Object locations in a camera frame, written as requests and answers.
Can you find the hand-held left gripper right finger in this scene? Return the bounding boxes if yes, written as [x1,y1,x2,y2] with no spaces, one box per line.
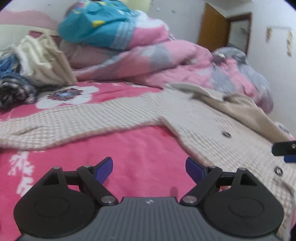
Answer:
[180,157,258,207]

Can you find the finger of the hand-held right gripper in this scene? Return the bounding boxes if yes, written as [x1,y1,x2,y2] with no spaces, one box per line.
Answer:
[272,140,296,163]

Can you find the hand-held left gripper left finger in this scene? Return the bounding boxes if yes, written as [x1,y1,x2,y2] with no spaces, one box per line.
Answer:
[42,157,118,207]

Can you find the beige checked knit coat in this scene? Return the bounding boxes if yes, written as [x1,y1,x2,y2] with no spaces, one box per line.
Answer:
[0,83,296,240]

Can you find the blue plaid clothes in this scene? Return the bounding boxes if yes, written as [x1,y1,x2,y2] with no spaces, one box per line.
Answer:
[0,53,38,109]

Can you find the pink floral bed sheet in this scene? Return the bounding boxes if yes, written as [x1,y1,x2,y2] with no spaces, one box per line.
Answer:
[0,80,232,241]

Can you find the long beige hanging ornament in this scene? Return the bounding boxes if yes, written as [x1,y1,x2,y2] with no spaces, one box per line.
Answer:
[286,30,293,57]

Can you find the pink and grey quilt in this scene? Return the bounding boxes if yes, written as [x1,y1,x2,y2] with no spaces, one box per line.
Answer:
[60,16,274,114]

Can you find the cream folded garment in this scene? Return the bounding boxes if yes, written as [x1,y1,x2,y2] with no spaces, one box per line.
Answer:
[16,35,58,87]

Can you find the brown wooden door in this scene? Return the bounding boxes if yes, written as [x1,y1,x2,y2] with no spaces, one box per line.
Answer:
[198,3,232,52]

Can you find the pink and white headboard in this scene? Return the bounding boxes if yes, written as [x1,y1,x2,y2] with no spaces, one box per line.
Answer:
[0,9,61,39]

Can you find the dark wooden door frame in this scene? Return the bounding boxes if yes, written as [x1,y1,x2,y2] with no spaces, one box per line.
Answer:
[225,13,253,56]

